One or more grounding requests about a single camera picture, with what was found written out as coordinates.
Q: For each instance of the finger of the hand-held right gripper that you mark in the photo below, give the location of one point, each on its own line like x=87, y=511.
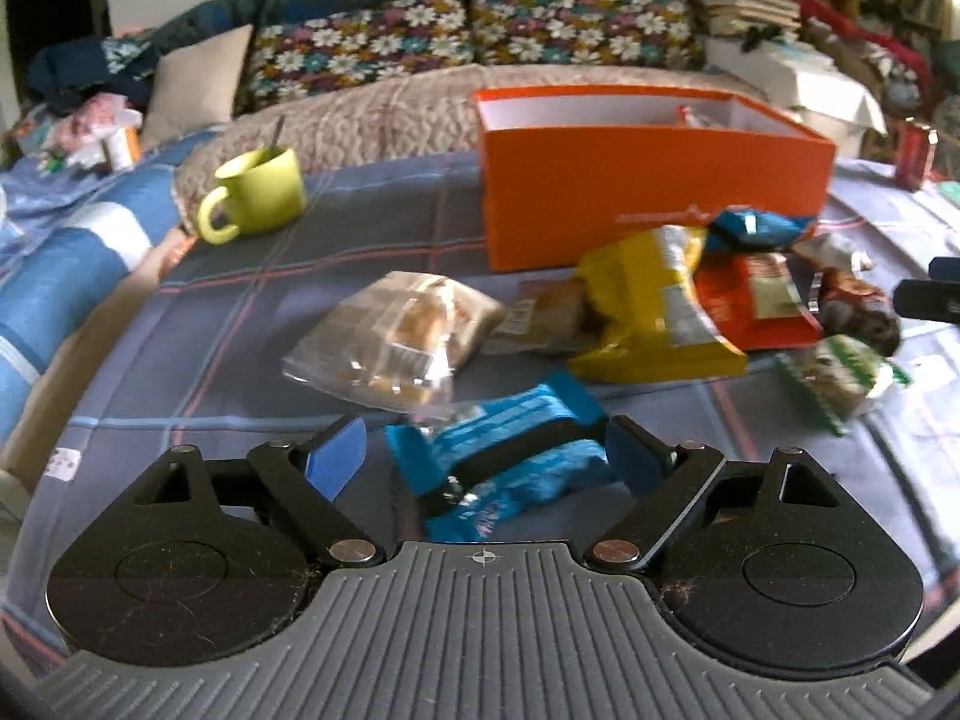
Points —
x=934, y=300

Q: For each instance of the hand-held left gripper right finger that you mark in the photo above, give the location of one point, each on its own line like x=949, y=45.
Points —
x=637, y=457

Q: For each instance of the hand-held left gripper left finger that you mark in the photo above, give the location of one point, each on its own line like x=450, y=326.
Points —
x=337, y=457

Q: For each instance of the dark red chocolate cookie packet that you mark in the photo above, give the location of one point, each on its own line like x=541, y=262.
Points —
x=862, y=307

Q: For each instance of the silver foil snack packet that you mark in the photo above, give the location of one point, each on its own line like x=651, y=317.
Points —
x=832, y=251

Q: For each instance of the light blue wafer packet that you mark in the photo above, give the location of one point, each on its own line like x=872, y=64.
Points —
x=525, y=420

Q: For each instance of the green label snack packet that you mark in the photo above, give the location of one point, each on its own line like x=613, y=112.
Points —
x=840, y=375

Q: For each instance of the clear bag of bread rolls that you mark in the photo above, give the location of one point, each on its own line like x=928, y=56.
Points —
x=405, y=337

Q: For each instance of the yellow chips bag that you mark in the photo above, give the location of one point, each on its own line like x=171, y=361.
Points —
x=645, y=300

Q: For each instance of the clear packet of brown cookies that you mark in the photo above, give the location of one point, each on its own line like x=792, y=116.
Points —
x=544, y=315

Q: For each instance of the red cracker packet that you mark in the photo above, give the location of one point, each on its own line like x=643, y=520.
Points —
x=757, y=300

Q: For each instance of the blue cookie packet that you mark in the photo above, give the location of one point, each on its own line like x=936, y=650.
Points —
x=757, y=231

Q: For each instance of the orange cardboard box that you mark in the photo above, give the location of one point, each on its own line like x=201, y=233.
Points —
x=637, y=180

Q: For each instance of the teal tissue pack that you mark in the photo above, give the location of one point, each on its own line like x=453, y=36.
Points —
x=951, y=193

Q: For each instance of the red soda can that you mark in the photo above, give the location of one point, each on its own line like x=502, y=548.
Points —
x=916, y=154

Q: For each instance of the checked blue tablecloth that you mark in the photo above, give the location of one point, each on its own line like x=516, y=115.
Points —
x=225, y=315

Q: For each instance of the white cloth covered box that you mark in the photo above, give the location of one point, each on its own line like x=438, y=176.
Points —
x=817, y=82

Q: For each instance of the yellow-green mug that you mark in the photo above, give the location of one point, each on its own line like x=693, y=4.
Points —
x=262, y=191

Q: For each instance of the red blanket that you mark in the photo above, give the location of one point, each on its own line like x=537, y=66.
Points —
x=825, y=15

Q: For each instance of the small black object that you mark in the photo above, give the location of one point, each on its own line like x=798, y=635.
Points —
x=761, y=37

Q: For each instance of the metal spoon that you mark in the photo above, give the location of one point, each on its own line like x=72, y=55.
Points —
x=277, y=133

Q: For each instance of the blue striped cloth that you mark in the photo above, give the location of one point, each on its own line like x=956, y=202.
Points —
x=67, y=262

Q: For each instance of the stack of books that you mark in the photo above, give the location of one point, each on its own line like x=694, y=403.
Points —
x=750, y=9

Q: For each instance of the beige quilted sofa cover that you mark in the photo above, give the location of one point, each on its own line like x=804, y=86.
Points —
x=375, y=112

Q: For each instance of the small orange bottle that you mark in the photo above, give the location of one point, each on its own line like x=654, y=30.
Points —
x=121, y=150

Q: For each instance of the plain beige pillow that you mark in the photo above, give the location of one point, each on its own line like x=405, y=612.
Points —
x=199, y=86

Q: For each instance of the heap of pink white packets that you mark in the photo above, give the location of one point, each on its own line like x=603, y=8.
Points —
x=90, y=120

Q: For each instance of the dark blue garment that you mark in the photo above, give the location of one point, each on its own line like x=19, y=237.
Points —
x=82, y=64

